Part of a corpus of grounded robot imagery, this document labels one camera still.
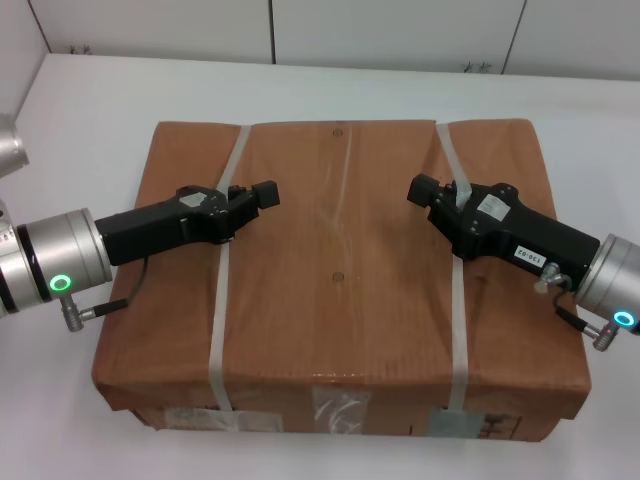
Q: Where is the brown cardboard box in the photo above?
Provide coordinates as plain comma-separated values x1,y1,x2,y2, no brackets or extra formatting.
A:
91,117,594,444

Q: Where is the gripper cable with plugs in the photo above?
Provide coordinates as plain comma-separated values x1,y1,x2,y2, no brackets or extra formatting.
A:
533,260,615,352
60,255,149,332

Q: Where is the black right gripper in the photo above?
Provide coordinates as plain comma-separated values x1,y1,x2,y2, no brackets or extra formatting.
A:
406,173,602,295

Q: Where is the left gripper cable with plugs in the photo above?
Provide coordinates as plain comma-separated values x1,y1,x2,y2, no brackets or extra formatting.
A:
60,255,149,332

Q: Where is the right gripper cable with plugs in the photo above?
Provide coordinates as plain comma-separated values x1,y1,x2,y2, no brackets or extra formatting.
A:
533,260,615,352

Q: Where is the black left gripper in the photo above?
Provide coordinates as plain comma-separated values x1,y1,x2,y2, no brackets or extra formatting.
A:
94,178,282,269

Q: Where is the white plastic packing strap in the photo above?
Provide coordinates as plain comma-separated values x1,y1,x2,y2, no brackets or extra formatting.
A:
207,124,254,414
434,122,474,411

